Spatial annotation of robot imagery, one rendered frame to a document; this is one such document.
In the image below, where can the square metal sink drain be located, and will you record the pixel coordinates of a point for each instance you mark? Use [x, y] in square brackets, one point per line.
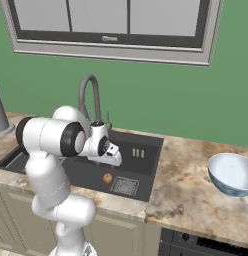
[124, 186]

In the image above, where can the dark grey sink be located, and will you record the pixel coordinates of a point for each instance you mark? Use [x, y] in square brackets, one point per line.
[142, 166]

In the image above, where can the grey framed window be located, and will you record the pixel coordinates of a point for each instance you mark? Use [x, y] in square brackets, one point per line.
[112, 43]

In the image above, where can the beige cupboard door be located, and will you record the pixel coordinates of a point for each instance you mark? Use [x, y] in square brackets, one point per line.
[119, 236]
[16, 220]

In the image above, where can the grey curved tap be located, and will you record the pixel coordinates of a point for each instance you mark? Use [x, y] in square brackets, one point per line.
[95, 90]

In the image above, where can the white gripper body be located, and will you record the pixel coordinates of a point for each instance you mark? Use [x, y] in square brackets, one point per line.
[113, 160]

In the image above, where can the pale blue bowl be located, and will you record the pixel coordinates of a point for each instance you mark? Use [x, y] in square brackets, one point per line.
[232, 173]

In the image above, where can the black appliance with knob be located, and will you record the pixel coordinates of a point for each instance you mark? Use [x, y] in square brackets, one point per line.
[202, 243]

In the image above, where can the orange peach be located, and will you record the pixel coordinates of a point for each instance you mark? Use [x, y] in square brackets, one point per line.
[107, 178]

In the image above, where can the grey cone-shaped object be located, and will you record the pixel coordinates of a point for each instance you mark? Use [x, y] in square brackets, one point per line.
[0, 116]

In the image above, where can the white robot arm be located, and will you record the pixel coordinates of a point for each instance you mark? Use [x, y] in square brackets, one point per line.
[46, 166]

